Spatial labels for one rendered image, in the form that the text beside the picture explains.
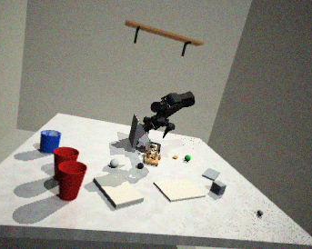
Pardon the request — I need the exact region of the blue cup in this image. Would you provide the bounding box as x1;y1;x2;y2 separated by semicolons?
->
39;130;61;154

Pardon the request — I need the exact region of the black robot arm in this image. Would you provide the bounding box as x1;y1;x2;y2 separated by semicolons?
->
149;91;195;131

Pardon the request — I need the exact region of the black ball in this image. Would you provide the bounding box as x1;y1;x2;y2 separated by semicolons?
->
137;163;144;169

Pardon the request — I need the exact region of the red plastic cup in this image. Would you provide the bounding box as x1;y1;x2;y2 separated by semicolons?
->
58;161;87;202
54;147;79;181

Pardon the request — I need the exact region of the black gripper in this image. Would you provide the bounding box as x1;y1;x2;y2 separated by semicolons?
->
143;112;175;139

